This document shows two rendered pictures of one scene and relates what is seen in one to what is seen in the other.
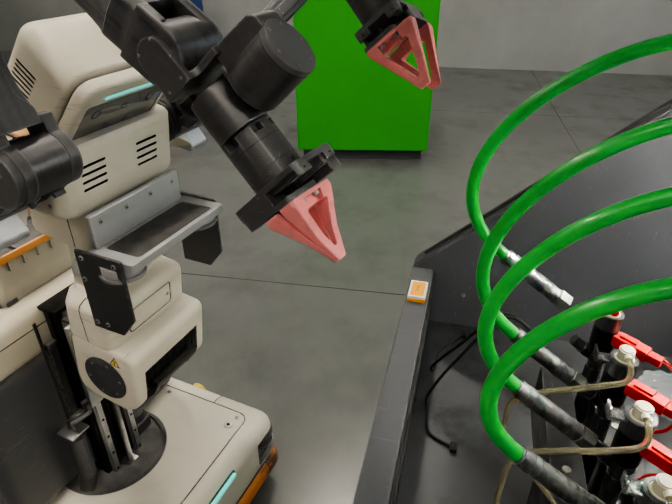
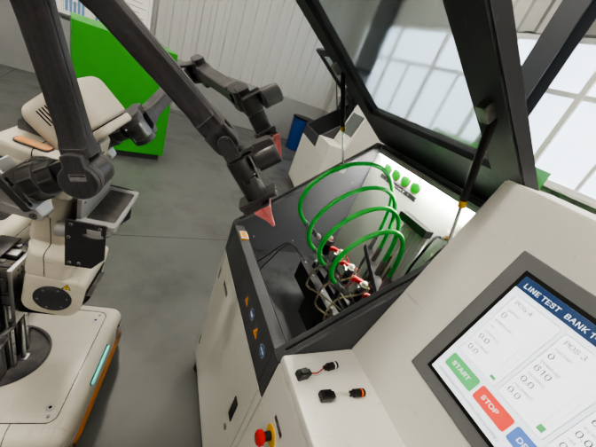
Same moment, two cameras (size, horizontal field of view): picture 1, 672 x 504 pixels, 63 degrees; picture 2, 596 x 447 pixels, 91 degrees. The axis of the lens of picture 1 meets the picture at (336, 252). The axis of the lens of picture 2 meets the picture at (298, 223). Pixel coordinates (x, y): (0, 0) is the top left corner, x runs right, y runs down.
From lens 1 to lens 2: 0.48 m
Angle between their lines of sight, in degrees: 40
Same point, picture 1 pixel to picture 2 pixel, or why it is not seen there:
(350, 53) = (115, 90)
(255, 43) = (270, 149)
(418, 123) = (158, 139)
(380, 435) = (260, 292)
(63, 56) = (90, 108)
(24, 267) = not seen: outside the picture
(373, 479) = (266, 307)
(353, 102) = not seen: hidden behind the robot
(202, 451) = (82, 339)
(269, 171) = (261, 193)
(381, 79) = not seen: hidden behind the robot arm
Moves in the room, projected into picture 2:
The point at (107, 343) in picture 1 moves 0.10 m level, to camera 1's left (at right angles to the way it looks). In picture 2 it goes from (64, 276) to (19, 280)
